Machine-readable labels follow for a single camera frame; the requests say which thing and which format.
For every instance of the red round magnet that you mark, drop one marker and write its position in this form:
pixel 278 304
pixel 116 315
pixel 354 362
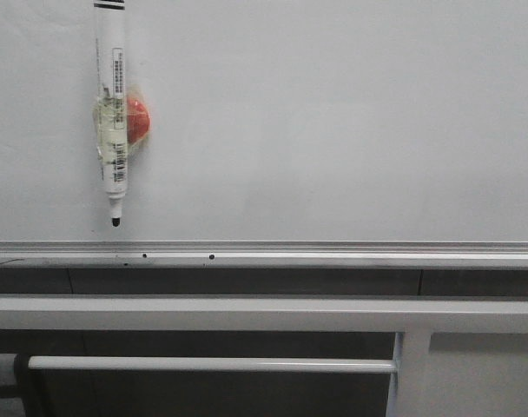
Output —
pixel 138 119

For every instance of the white whiteboard marker pen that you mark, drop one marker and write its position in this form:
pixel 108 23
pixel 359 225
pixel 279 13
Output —
pixel 111 103

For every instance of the white horizontal stand rod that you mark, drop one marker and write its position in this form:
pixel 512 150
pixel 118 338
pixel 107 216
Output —
pixel 213 364

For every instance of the white metal stand frame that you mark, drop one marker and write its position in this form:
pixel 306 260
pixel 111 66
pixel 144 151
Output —
pixel 413 322

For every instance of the aluminium whiteboard tray rail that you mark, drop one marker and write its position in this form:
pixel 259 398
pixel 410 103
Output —
pixel 246 254

